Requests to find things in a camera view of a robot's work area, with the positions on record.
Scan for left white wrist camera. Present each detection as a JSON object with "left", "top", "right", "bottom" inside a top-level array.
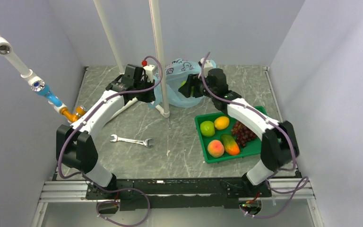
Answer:
[{"left": 141, "top": 60, "right": 157, "bottom": 82}]

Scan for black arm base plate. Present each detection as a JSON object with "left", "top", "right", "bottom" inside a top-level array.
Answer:
[{"left": 86, "top": 177, "right": 272, "bottom": 211}]

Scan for light blue plastic bag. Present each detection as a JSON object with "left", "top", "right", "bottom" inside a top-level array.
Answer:
[{"left": 165, "top": 58, "right": 203, "bottom": 108}]

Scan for green fake apple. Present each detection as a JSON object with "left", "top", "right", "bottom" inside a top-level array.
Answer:
[{"left": 199, "top": 121, "right": 216, "bottom": 137}]

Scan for fake mango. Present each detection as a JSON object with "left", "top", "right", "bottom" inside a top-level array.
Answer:
[{"left": 220, "top": 134, "right": 240, "bottom": 156}]

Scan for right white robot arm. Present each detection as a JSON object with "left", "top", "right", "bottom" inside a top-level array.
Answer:
[{"left": 178, "top": 69, "right": 299, "bottom": 196}]

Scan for green plastic tray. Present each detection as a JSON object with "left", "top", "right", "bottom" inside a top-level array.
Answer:
[{"left": 195, "top": 112, "right": 261, "bottom": 163}]

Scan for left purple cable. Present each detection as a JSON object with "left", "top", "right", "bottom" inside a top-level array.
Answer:
[{"left": 57, "top": 55, "right": 164, "bottom": 227}]

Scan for purple cable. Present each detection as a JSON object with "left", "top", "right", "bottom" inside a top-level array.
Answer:
[
  {"left": 57, "top": 55, "right": 164, "bottom": 227},
  {"left": 199, "top": 52, "right": 310, "bottom": 219}
]

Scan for aluminium rail frame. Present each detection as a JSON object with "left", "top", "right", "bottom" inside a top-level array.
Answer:
[{"left": 31, "top": 177, "right": 324, "bottom": 227}]

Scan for yellow fake lemon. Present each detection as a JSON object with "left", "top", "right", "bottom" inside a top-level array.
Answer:
[{"left": 214, "top": 116, "right": 230, "bottom": 130}]

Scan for dark fake grapes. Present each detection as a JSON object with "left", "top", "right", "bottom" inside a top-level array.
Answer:
[{"left": 231, "top": 121, "right": 258, "bottom": 148}]

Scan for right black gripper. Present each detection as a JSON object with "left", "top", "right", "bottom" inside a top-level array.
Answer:
[{"left": 179, "top": 72, "right": 216, "bottom": 99}]

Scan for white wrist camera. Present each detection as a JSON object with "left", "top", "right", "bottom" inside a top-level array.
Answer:
[
  {"left": 141, "top": 60, "right": 157, "bottom": 82},
  {"left": 199, "top": 58, "right": 216, "bottom": 77}
]

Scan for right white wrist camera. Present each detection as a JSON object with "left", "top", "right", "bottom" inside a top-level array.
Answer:
[{"left": 199, "top": 58, "right": 216, "bottom": 77}]

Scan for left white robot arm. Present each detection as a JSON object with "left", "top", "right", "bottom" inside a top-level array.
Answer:
[{"left": 56, "top": 64, "right": 156, "bottom": 199}]

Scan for silver combination wrench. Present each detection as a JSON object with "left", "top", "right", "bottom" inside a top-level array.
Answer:
[{"left": 110, "top": 134, "right": 154, "bottom": 148}]

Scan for white PVC pipe stand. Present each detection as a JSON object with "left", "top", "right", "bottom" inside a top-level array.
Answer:
[{"left": 94, "top": 0, "right": 170, "bottom": 118}]

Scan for red fake peach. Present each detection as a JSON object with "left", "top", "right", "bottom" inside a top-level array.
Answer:
[{"left": 207, "top": 140, "right": 225, "bottom": 158}]

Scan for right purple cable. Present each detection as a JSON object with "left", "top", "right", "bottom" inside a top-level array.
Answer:
[{"left": 199, "top": 52, "right": 310, "bottom": 219}]

